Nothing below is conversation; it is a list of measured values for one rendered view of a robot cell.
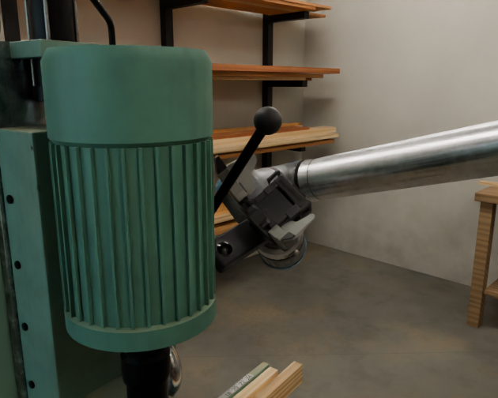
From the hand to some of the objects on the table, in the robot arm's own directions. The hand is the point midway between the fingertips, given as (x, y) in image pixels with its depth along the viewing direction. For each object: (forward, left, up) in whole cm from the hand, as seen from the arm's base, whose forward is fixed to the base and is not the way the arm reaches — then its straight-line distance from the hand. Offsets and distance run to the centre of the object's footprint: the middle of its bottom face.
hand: (248, 199), depth 61 cm
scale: (+12, -9, -37) cm, 40 cm away
